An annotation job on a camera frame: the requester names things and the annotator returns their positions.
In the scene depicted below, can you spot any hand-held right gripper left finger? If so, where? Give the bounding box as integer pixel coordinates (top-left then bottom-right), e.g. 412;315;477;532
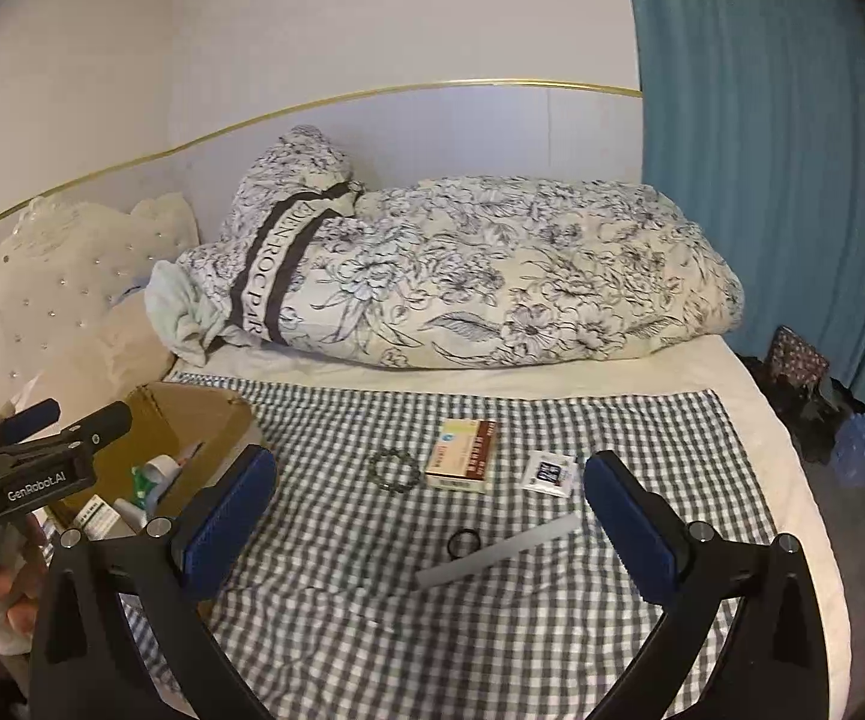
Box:
29;444;278;720

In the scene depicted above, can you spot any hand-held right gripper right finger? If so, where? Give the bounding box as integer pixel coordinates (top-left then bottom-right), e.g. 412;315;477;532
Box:
582;450;834;720

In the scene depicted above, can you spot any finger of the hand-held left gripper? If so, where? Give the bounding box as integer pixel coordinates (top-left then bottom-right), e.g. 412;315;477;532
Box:
0;399;62;458
0;401;133;466

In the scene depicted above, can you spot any green foil wrapper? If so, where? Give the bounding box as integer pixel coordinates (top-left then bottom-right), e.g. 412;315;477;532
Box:
130;465;178;505

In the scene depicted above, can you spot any white tube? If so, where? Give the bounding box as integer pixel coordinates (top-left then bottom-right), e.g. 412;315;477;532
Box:
143;442;204;482

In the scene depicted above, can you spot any small white bottle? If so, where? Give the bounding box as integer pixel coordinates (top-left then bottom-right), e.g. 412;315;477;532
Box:
113;499;152;535

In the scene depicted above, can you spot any cardboard box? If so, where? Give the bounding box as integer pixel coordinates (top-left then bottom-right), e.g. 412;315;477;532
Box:
46;381;272;545

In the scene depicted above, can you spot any cream pillow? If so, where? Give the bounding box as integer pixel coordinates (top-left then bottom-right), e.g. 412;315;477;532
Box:
98;292;178;387

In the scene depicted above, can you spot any small white printed sachet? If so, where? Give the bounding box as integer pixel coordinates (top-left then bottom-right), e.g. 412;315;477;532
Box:
522;450;579;497

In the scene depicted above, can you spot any grey flat strip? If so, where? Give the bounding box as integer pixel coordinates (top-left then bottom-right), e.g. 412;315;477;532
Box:
413;514;582;590

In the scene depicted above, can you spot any light green towel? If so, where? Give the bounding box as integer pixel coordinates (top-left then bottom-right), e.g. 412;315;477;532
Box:
145;259;242;368

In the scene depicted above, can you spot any cream tufted cushion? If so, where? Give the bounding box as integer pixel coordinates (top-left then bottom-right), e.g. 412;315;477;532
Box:
0;193;200;421

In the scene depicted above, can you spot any dark clothes pile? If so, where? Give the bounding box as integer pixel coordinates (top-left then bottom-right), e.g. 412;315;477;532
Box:
740;356;865;464

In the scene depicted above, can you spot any green checkered cloth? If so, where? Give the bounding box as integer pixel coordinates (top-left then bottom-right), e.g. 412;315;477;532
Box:
42;377;779;720

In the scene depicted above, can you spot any dark patterned bag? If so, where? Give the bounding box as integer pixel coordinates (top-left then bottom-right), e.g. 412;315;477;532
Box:
768;326;831;391

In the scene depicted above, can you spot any floral print duvet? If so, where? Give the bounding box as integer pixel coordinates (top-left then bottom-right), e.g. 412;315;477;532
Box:
175;126;746;370

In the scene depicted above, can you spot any teal curtain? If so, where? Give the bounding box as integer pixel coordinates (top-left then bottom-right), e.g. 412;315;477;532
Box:
619;0;865;428

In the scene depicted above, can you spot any dark bead bracelet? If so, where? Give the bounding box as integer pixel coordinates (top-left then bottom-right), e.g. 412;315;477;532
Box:
368;448;422;494

